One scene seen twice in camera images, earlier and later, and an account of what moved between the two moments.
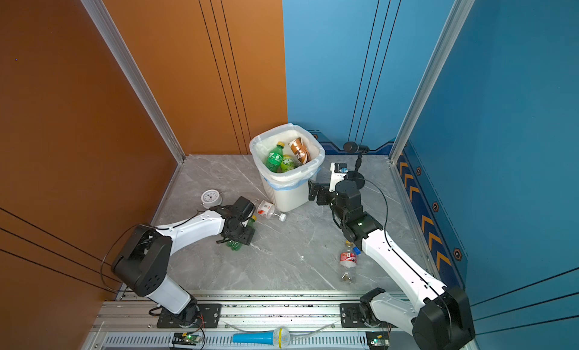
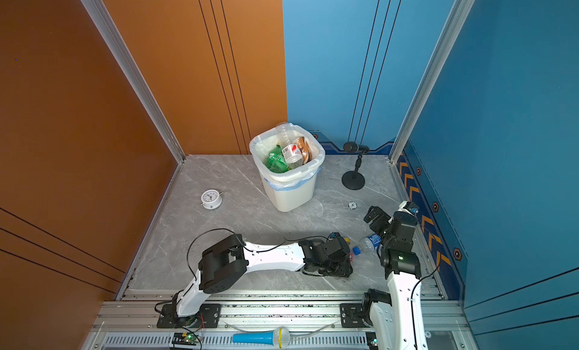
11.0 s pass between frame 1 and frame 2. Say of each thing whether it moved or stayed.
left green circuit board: stayed
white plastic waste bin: stayed
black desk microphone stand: stayed
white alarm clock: stayed
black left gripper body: moved
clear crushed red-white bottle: moved
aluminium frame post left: stayed
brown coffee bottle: stayed
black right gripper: moved
